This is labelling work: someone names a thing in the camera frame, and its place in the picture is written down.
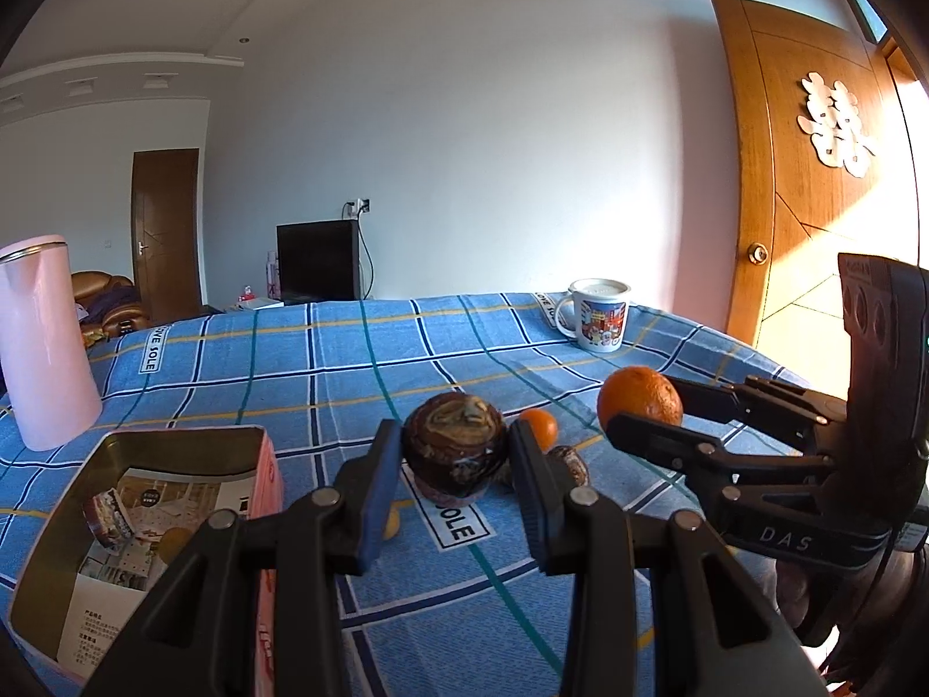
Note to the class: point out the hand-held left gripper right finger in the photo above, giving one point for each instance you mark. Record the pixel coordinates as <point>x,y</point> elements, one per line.
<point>533,494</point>

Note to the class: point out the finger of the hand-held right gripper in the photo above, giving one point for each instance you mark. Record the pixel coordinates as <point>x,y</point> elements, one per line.
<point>769,403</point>
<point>675,443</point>

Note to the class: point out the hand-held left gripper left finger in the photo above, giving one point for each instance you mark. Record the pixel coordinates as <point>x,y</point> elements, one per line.
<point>377,494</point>

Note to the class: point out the large orange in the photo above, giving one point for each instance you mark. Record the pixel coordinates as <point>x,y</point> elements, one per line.
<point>639,396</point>

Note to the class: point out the small orange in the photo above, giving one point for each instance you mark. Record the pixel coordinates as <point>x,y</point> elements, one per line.
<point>541,427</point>

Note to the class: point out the large purple-brown round fruit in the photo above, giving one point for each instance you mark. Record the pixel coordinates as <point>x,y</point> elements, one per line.
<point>453,450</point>

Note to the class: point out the pink metal tin box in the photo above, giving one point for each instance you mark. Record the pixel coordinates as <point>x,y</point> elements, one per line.
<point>181,450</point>

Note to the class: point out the person's right hand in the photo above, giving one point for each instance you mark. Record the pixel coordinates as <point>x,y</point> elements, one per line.
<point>795,595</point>

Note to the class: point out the white printed mug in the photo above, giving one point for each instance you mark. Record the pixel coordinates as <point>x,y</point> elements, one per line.
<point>599,319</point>

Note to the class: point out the blue plaid tablecloth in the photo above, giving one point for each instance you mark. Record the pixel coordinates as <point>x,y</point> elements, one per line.
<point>290,377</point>

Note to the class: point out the brass door knob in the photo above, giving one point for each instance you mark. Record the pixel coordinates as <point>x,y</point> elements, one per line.
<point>759,254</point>

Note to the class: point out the light wooden door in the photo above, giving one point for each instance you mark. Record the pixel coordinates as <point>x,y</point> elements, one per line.
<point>791,210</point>

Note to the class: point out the printed paper liner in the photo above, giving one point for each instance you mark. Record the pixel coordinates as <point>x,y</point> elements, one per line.
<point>152,497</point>

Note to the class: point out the white flat box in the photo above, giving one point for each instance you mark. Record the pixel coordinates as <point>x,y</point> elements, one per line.
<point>254,301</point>

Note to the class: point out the black television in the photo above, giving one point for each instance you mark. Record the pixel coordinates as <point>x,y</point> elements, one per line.
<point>318,261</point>

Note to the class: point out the white paper-cut door decoration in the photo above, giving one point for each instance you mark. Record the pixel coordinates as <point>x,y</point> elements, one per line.
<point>834,123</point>

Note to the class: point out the brown leather sofa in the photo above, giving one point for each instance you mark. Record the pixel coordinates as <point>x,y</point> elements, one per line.
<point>109,298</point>

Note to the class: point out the dark brown door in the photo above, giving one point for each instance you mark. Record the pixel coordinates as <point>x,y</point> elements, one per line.
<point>165,232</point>

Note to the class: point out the transom window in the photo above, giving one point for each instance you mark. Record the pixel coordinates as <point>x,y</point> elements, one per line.
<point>867,14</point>

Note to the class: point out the pink electric kettle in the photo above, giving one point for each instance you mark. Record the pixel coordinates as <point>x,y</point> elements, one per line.
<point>43,348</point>

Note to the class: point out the white wall outlet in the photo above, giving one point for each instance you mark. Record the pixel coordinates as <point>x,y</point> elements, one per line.
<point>357,207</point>

